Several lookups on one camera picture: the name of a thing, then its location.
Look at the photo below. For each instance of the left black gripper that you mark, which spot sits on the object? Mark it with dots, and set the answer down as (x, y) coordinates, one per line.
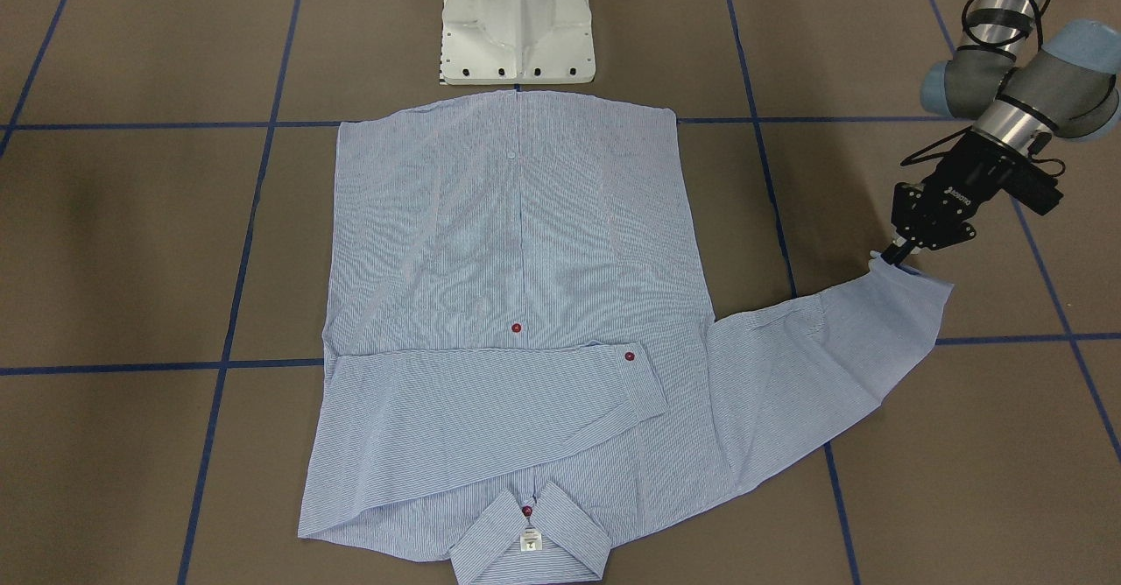
(965, 175)

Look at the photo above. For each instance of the blue striped dress shirt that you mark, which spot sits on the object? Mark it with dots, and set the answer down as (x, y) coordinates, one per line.
(522, 365)

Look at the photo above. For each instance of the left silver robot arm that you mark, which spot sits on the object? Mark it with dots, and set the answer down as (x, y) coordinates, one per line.
(1018, 89)

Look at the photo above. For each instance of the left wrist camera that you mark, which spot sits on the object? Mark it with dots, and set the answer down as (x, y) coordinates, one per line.
(1032, 187)

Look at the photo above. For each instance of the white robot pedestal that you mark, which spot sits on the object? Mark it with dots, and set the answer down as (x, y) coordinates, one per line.
(517, 42)

